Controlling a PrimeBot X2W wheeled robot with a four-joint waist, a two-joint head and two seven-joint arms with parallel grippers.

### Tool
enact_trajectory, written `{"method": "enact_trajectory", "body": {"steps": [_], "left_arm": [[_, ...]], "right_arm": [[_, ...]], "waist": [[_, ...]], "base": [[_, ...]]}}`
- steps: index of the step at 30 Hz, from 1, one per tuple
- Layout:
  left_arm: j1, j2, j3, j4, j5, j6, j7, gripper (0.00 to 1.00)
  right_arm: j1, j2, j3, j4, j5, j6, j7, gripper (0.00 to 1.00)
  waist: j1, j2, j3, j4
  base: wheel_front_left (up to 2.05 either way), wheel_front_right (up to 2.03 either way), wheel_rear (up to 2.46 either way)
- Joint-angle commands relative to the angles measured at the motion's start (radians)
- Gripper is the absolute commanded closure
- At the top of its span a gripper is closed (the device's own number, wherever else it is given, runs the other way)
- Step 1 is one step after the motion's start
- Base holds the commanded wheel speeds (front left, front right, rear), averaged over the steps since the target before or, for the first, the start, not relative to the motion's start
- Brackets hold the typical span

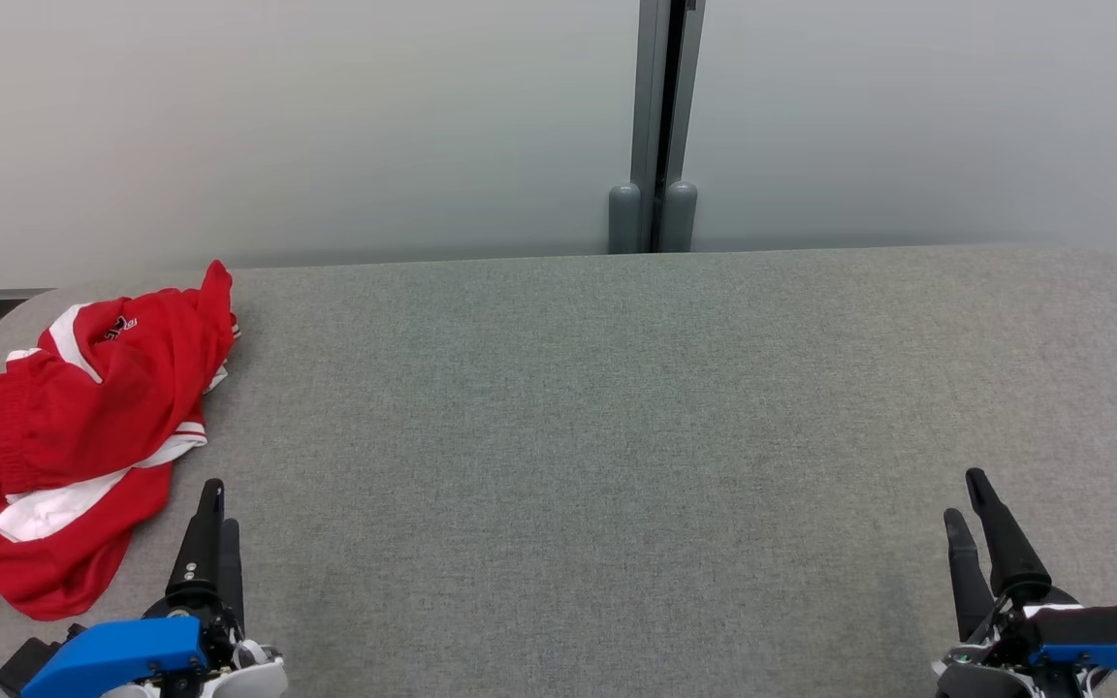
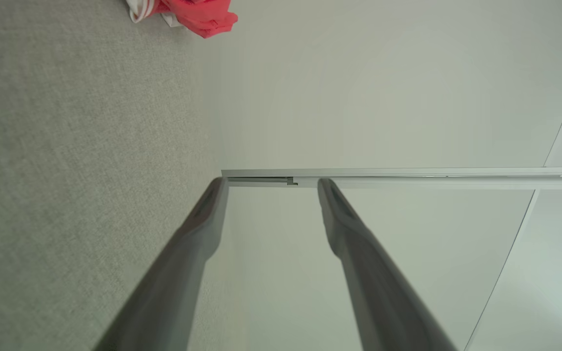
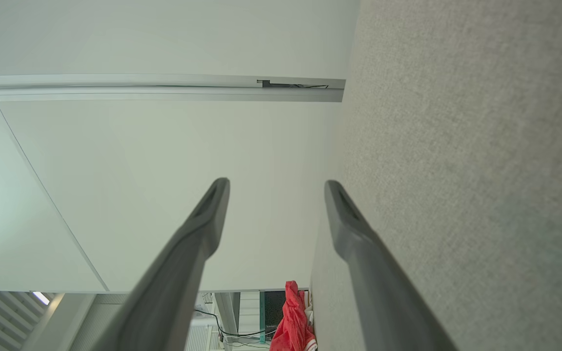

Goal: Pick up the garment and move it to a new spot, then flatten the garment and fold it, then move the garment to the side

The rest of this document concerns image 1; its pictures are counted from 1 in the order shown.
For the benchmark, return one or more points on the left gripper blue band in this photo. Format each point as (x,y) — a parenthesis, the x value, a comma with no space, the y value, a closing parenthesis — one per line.
(122,654)

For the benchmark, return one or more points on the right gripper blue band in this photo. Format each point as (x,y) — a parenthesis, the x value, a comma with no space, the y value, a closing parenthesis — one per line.
(1092,650)

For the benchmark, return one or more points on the red and white shorts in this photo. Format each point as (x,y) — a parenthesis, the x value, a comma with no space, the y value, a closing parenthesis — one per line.
(64,417)

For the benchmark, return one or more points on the grey fabric upholstered platform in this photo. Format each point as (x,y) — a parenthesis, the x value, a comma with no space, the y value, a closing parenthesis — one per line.
(617,465)

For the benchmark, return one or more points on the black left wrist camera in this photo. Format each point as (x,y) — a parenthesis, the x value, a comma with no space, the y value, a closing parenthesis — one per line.
(23,664)

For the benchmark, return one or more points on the grey partition post double foot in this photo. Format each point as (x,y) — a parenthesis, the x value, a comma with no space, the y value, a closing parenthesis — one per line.
(660,116)

